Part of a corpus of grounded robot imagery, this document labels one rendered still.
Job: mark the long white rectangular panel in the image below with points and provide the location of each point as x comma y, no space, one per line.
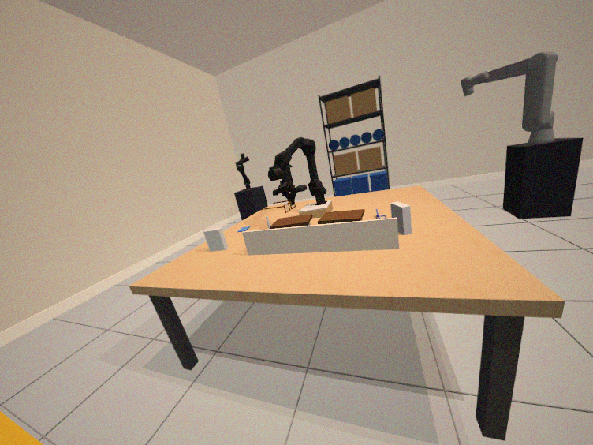
375,234

